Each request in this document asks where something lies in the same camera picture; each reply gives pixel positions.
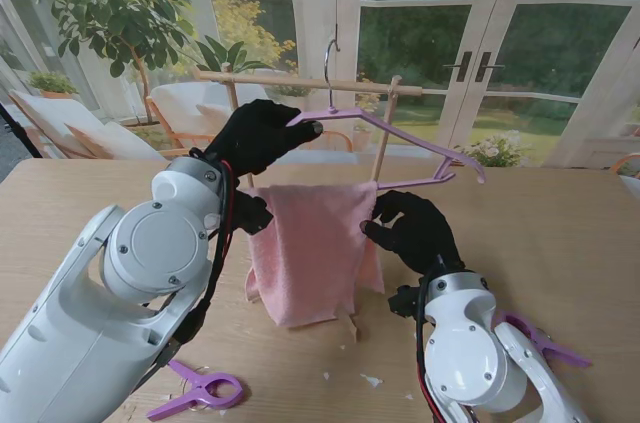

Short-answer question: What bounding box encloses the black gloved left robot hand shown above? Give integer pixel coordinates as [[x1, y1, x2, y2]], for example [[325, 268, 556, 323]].
[[202, 98, 325, 178]]

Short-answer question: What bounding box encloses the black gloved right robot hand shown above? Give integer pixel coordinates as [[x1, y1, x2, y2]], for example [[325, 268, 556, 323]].
[[360, 189, 466, 277]]

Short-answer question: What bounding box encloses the purple clothes hanger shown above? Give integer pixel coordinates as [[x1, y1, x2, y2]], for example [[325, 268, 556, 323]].
[[287, 37, 487, 192]]

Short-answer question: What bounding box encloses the pink square towel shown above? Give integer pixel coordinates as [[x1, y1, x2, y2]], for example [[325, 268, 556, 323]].
[[243, 180, 386, 344]]

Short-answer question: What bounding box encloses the purple plastic clothes peg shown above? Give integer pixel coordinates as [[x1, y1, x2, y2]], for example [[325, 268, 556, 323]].
[[146, 360, 246, 422], [492, 310, 594, 369]]

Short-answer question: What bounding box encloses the white cushioned lounge chair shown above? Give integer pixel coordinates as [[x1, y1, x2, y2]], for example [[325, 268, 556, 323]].
[[144, 81, 354, 164], [7, 87, 169, 162]]

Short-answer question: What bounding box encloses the white flowering pot plant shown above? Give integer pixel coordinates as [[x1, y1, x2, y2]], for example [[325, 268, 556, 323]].
[[452, 130, 534, 168]]

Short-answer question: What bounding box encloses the wooden hanging rack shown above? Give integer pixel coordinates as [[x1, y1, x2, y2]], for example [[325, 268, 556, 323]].
[[192, 62, 424, 189]]

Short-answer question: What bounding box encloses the leafy potted tree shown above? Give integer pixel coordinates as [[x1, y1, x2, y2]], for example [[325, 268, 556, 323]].
[[17, 0, 211, 127]]

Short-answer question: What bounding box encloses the small green pot plant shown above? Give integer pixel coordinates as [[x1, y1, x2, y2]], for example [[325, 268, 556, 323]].
[[27, 70, 79, 100]]

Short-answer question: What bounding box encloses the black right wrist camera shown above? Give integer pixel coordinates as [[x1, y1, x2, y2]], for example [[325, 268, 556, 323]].
[[387, 285, 424, 319]]

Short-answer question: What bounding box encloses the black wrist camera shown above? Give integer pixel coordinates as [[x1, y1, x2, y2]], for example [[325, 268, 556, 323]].
[[387, 285, 424, 319], [232, 190, 274, 237]]

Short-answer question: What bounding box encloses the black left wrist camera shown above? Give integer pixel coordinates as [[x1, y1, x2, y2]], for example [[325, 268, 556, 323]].
[[232, 190, 274, 237]]

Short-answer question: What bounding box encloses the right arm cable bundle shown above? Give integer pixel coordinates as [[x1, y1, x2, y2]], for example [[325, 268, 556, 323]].
[[412, 255, 451, 423]]

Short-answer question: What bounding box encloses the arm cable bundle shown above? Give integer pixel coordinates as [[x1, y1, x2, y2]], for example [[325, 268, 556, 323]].
[[412, 255, 451, 423], [144, 160, 236, 384]]

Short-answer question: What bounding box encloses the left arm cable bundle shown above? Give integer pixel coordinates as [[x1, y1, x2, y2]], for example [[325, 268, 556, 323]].
[[144, 160, 236, 384]]

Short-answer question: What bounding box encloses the dark door handle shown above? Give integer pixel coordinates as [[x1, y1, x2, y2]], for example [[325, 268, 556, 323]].
[[442, 50, 474, 84], [474, 50, 506, 84]]

